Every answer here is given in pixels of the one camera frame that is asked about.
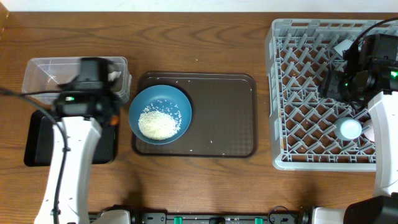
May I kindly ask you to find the foil snack wrapper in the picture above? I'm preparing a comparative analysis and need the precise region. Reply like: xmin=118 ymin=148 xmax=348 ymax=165
xmin=108 ymin=71 xmax=121 ymax=82

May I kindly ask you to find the light blue bowl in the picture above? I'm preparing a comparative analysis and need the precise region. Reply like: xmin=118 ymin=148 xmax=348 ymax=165
xmin=333 ymin=39 xmax=353 ymax=57

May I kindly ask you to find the pink plastic cup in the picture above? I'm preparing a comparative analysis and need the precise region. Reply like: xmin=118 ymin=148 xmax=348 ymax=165
xmin=363 ymin=119 xmax=375 ymax=142

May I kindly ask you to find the dark blue plate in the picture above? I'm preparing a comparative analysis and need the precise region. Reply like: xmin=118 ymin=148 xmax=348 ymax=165
xmin=129 ymin=85 xmax=192 ymax=145

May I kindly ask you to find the pile of white rice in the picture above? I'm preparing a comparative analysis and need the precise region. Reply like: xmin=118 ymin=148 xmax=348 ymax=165
xmin=138 ymin=100 xmax=182 ymax=141

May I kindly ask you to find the light blue plastic cup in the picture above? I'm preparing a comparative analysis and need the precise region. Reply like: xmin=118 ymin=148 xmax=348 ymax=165
xmin=333 ymin=117 xmax=362 ymax=141

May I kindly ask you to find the orange carrot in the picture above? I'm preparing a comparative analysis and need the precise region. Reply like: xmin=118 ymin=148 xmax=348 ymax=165
xmin=109 ymin=115 xmax=119 ymax=126

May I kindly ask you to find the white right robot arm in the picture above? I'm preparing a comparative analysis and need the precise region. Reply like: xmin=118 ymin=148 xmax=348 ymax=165
xmin=311 ymin=62 xmax=397 ymax=224

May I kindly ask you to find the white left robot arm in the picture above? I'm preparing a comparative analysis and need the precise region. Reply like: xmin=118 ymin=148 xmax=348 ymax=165
xmin=34 ymin=90 xmax=121 ymax=223

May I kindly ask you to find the grey dishwasher rack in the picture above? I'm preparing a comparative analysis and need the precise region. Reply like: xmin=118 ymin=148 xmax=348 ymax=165
xmin=265 ymin=19 xmax=397 ymax=172

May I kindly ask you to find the clear plastic bin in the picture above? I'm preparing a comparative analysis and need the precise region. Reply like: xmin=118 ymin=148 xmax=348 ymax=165
xmin=22 ymin=57 xmax=132 ymax=105

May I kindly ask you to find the black plastic tray bin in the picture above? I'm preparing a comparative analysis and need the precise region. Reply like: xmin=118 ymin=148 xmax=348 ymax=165
xmin=24 ymin=110 xmax=119 ymax=167

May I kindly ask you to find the dark brown serving tray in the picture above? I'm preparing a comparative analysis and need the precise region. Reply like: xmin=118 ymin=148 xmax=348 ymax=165
xmin=132 ymin=72 xmax=258 ymax=158

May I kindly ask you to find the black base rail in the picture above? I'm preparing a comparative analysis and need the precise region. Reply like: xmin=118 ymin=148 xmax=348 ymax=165
xmin=88 ymin=205 xmax=315 ymax=224

